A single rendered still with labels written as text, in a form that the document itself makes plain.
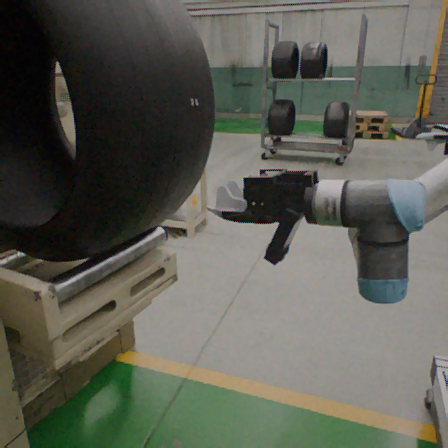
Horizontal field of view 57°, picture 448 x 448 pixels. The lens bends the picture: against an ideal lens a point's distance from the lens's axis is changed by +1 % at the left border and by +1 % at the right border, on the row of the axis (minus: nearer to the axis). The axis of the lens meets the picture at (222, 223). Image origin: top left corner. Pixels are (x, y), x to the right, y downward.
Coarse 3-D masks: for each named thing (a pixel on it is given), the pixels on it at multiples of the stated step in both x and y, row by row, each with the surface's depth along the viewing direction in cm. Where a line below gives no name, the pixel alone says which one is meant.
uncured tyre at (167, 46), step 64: (0, 0) 86; (64, 0) 56; (128, 0) 60; (0, 64) 97; (64, 64) 58; (128, 64) 58; (192, 64) 70; (0, 128) 100; (128, 128) 60; (192, 128) 72; (0, 192) 95; (64, 192) 106; (128, 192) 65; (64, 256) 76
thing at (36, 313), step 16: (0, 272) 67; (16, 272) 67; (0, 288) 67; (16, 288) 64; (32, 288) 62; (48, 288) 63; (0, 304) 68; (16, 304) 66; (32, 304) 63; (48, 304) 63; (16, 320) 67; (32, 320) 65; (48, 320) 63; (32, 336) 66; (48, 336) 64
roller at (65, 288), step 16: (144, 240) 88; (160, 240) 93; (96, 256) 79; (112, 256) 80; (128, 256) 84; (64, 272) 73; (80, 272) 74; (96, 272) 76; (112, 272) 81; (64, 288) 70; (80, 288) 73
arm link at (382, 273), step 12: (360, 240) 62; (408, 240) 61; (360, 252) 63; (372, 252) 61; (384, 252) 60; (396, 252) 60; (408, 252) 62; (360, 264) 64; (372, 264) 61; (384, 264) 61; (396, 264) 60; (408, 264) 63; (360, 276) 64; (372, 276) 62; (384, 276) 61; (396, 276) 61; (360, 288) 65; (372, 288) 63; (384, 288) 62; (396, 288) 62; (372, 300) 64; (384, 300) 63; (396, 300) 63
